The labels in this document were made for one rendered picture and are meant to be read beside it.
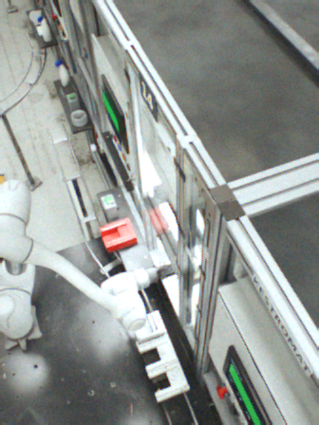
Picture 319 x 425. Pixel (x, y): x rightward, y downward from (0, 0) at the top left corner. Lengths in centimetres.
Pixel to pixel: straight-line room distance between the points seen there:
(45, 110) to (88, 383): 288
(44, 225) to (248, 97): 254
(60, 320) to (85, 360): 25
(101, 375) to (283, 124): 149
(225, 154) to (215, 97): 20
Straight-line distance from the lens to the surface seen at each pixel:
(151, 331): 194
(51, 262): 171
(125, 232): 215
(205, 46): 133
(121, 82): 153
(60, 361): 222
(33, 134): 417
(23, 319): 215
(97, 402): 214
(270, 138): 106
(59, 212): 350
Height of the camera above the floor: 274
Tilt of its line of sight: 55 degrees down
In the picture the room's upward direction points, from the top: 4 degrees counter-clockwise
